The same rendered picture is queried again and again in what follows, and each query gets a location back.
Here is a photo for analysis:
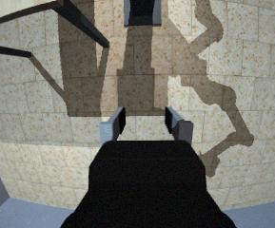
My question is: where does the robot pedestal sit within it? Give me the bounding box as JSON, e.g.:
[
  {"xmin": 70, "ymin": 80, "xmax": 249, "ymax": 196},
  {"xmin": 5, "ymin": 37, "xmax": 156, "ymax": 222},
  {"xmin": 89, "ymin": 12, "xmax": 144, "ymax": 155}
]
[{"xmin": 123, "ymin": 0, "xmax": 163, "ymax": 27}]

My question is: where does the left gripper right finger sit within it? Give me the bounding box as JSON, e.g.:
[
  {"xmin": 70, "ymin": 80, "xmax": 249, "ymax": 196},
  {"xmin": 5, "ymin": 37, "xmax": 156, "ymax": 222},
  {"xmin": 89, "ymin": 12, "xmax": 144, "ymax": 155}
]
[{"xmin": 165, "ymin": 106, "xmax": 194, "ymax": 146}]

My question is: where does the wooden table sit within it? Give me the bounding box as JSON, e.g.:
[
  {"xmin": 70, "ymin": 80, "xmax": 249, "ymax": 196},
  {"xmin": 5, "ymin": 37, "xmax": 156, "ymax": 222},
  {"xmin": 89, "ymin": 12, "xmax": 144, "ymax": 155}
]
[{"xmin": 0, "ymin": 0, "xmax": 110, "ymax": 59}]

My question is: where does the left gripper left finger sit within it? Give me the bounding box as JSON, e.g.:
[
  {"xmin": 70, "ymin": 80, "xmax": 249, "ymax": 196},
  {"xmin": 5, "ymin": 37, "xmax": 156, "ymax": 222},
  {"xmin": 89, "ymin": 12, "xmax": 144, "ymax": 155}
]
[{"xmin": 98, "ymin": 106, "xmax": 127, "ymax": 146}]

